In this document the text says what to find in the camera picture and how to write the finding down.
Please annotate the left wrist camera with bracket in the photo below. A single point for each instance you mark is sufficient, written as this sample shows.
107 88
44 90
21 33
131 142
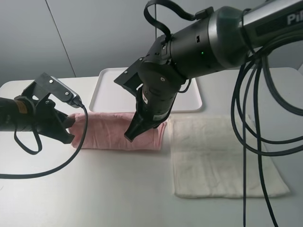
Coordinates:
46 85

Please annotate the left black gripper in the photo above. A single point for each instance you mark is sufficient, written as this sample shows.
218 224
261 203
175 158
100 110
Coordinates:
42 116

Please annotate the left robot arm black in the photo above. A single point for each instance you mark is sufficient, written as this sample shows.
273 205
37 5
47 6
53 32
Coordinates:
8 112

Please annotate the cream white terry towel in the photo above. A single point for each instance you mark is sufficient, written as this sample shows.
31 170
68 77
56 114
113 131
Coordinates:
208 160

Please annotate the white rectangular plastic tray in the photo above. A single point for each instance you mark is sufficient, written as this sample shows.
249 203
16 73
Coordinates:
109 97

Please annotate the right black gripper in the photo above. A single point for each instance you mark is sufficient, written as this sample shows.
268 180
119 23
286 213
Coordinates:
161 82

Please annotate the pink terry towel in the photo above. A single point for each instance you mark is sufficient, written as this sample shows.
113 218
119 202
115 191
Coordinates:
106 131

